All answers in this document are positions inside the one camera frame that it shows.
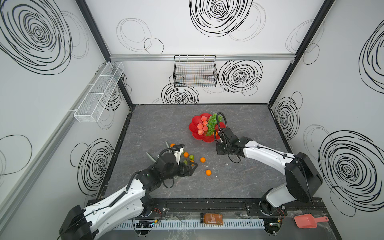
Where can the peach top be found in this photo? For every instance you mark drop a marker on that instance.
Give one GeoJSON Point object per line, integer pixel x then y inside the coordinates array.
{"type": "Point", "coordinates": [199, 126]}

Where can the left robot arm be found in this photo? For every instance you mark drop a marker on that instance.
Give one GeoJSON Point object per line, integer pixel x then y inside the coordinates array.
{"type": "Point", "coordinates": [133, 200]}

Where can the black wire basket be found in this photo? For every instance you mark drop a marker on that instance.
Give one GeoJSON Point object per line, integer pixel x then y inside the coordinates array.
{"type": "Point", "coordinates": [195, 71]}

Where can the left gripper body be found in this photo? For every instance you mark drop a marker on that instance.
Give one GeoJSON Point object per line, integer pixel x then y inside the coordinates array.
{"type": "Point", "coordinates": [176, 170]}

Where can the green-tipped metal tongs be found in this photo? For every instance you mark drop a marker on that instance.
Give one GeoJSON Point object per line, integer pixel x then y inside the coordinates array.
{"type": "Point", "coordinates": [153, 156]}

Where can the white cable duct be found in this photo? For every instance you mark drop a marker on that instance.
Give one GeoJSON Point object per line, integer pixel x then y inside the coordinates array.
{"type": "Point", "coordinates": [229, 224]}

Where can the green grape bunch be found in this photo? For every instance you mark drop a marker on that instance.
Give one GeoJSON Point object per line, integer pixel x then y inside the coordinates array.
{"type": "Point", "coordinates": [212, 124]}

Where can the red flower-shaped bowl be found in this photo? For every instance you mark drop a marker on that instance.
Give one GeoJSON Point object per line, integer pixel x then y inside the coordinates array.
{"type": "Point", "coordinates": [194, 129]}

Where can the white wire shelf basket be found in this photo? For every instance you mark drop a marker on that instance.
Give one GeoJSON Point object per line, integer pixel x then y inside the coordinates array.
{"type": "Point", "coordinates": [100, 92]}

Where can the pink plastic scoop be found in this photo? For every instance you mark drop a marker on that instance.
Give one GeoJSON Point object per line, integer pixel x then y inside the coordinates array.
{"type": "Point", "coordinates": [308, 221]}

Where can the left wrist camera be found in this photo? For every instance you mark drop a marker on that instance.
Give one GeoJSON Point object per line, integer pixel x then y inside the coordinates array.
{"type": "Point", "coordinates": [178, 154]}

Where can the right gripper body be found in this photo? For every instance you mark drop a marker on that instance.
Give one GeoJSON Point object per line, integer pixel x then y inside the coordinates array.
{"type": "Point", "coordinates": [223, 148]}

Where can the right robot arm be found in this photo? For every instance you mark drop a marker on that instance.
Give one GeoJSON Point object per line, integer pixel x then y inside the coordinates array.
{"type": "Point", "coordinates": [302, 178]}

